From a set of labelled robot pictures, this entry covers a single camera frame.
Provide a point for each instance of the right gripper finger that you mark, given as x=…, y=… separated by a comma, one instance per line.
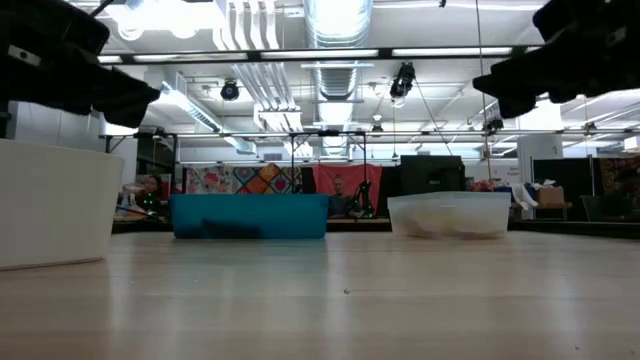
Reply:
x=510, y=80

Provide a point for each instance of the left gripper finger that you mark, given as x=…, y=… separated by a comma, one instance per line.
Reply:
x=127, y=95

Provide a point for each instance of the black background robot arm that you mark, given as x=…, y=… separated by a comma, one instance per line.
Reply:
x=364, y=192

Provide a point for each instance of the black hanging spotlight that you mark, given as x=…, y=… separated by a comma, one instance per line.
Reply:
x=230, y=91
x=402, y=80
x=494, y=125

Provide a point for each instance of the round white ceiling lamp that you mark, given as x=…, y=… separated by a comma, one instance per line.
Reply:
x=131, y=30

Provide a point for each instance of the white pillar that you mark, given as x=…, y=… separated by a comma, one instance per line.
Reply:
x=540, y=160

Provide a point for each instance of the person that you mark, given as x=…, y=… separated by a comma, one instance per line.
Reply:
x=341, y=202
x=151, y=195

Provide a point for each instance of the brown patterned cloth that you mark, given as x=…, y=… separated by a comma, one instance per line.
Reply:
x=622, y=172

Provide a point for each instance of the white cloth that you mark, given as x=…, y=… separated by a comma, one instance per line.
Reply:
x=522, y=195

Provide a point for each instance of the white plastic bin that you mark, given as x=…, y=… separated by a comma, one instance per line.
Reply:
x=55, y=200

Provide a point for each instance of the black partition panel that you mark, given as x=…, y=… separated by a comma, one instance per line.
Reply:
x=565, y=190

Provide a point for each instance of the cardboard box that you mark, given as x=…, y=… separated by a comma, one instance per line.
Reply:
x=550, y=196

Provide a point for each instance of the black cabinet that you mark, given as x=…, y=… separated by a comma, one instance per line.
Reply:
x=430, y=175

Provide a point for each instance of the clear plastic bin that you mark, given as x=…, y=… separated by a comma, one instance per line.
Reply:
x=450, y=215

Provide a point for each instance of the colourful patchwork quilt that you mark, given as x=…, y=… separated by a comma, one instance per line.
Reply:
x=250, y=180

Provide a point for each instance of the blue plastic bin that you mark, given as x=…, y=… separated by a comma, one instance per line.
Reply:
x=250, y=210

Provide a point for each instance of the red hanging cloth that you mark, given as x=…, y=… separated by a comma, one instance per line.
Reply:
x=350, y=170

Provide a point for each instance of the black metal truss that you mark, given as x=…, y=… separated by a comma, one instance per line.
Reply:
x=327, y=133

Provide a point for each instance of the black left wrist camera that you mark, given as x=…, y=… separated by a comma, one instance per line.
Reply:
x=45, y=20

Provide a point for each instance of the black overhead frame beam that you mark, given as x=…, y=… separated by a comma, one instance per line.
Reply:
x=252, y=55

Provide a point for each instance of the silver ceiling duct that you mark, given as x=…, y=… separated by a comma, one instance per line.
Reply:
x=337, y=30

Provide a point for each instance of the black aluminium table frame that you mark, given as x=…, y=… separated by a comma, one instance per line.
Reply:
x=357, y=226

